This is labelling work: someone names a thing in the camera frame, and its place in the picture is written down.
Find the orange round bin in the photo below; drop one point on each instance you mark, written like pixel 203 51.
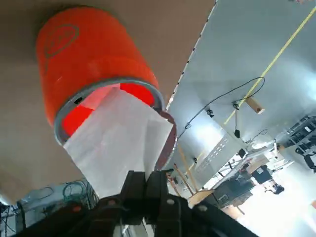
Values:
pixel 86 54

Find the aluminium table edge profile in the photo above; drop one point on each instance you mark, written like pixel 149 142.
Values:
pixel 191 54

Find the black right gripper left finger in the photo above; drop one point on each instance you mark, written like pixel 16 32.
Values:
pixel 133 187

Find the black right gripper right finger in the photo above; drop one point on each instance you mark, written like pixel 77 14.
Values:
pixel 156 187

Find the grey perforated metal panel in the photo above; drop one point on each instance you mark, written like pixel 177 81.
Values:
pixel 214 155

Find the wooden block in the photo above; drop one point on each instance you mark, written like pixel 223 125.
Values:
pixel 254 105

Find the white tissue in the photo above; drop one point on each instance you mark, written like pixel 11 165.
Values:
pixel 118 138

